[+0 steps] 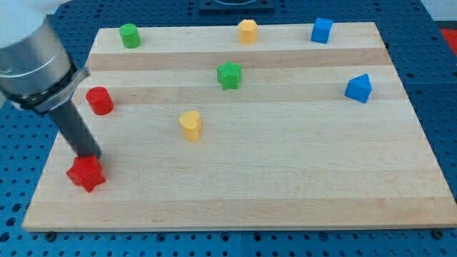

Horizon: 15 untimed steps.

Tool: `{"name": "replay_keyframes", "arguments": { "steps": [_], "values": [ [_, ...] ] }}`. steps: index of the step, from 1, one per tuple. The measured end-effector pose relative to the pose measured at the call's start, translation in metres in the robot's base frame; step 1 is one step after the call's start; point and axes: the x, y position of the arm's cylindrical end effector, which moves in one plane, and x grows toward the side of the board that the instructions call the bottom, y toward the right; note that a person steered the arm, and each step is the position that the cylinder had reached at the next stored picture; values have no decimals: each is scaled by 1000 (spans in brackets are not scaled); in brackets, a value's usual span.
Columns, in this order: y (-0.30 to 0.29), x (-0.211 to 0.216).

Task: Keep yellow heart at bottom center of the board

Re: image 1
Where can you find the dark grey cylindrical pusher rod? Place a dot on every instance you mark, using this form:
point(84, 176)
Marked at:
point(72, 127)

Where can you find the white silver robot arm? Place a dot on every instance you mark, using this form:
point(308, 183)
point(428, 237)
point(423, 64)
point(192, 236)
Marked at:
point(37, 72)

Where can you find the yellow heart block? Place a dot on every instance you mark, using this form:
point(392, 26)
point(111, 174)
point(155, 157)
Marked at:
point(191, 125)

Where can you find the wooden board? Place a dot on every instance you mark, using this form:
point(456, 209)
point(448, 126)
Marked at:
point(285, 151)

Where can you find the red cylinder block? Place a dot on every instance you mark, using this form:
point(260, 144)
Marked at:
point(99, 100)

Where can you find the red star block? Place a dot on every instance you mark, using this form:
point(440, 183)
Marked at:
point(86, 172)

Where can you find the green cylinder block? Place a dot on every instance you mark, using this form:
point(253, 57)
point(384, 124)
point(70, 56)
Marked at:
point(130, 36)

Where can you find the green star block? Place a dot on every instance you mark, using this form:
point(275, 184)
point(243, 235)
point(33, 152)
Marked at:
point(229, 75)

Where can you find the yellow hexagon block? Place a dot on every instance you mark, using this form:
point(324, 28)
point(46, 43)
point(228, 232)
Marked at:
point(247, 31)

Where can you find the blue cube block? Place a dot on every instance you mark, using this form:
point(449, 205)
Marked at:
point(321, 30)

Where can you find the blue triangular prism block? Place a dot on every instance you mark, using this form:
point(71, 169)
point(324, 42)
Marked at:
point(359, 88)

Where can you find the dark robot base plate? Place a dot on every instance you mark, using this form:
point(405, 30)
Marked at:
point(236, 5)

